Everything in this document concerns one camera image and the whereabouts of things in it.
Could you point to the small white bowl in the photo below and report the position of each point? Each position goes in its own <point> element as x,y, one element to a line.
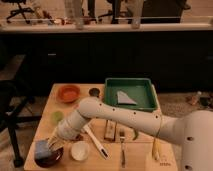
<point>80,151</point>

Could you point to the blue sponge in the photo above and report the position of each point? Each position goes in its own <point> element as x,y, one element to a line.
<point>42,150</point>

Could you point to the dark cabinet counter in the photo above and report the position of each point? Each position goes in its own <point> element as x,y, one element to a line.
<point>175,57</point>

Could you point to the green plastic tray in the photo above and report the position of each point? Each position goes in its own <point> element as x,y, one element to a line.
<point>138,89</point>

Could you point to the silver fork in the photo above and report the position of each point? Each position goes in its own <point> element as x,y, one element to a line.
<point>122,141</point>

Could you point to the grey folded cloth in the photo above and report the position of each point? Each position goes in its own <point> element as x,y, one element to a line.
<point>123,98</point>

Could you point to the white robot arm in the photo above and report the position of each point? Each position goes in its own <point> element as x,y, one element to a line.
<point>193,132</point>

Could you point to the small dark cup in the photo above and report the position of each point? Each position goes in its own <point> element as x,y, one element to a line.
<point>94,92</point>

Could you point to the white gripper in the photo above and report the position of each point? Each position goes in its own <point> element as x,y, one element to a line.
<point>68,129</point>

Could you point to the black office chair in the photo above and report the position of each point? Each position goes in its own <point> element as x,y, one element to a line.
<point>19,10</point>

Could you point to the brown rectangular block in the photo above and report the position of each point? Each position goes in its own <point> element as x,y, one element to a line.
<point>110,130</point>

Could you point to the dark purple bowl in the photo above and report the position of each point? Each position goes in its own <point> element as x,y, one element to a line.
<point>50,161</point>

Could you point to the orange bowl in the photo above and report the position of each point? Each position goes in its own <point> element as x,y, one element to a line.
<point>68,93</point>

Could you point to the black chair left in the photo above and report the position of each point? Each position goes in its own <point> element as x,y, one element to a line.
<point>9,115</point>

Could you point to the green round lid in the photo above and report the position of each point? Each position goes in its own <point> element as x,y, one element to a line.
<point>57,116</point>

